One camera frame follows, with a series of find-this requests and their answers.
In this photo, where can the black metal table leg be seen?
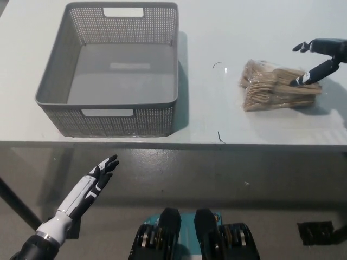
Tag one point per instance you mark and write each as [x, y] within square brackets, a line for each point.
[19, 203]

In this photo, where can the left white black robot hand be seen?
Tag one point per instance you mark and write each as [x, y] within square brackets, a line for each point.
[84, 192]

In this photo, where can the bag of wooden forks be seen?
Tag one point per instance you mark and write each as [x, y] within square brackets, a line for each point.
[271, 92]

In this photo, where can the grey perforated plastic basket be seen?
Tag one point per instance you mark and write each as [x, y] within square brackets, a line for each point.
[108, 123]

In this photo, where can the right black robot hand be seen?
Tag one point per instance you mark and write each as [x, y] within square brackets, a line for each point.
[325, 47]

